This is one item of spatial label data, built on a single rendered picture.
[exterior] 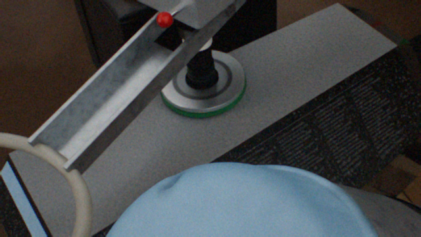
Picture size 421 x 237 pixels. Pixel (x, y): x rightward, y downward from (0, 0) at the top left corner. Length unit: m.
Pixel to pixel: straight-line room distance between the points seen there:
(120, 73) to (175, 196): 1.09
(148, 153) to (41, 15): 1.97
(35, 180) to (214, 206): 1.21
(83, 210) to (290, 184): 0.89
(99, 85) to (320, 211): 1.09
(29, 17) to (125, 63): 1.99
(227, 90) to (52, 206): 0.49
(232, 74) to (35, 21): 1.89
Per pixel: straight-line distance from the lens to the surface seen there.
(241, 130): 1.40
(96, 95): 1.29
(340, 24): 1.68
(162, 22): 1.14
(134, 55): 1.32
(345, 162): 1.51
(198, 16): 1.17
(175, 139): 1.39
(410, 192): 2.05
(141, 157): 1.38
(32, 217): 1.37
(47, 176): 1.41
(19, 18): 3.28
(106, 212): 1.31
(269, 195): 0.21
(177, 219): 0.22
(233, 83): 1.46
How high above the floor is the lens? 1.86
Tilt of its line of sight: 48 degrees down
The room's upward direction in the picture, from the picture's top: 7 degrees counter-clockwise
